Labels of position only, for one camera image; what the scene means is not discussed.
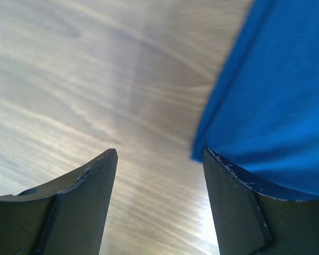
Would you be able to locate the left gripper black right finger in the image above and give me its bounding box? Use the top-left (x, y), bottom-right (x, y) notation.
top-left (203, 149), bottom-right (319, 255)

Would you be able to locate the blue printed t shirt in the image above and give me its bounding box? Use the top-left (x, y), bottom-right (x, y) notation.
top-left (191, 1), bottom-right (319, 196)

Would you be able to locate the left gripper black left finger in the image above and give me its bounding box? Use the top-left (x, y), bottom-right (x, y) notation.
top-left (0, 149), bottom-right (118, 254)

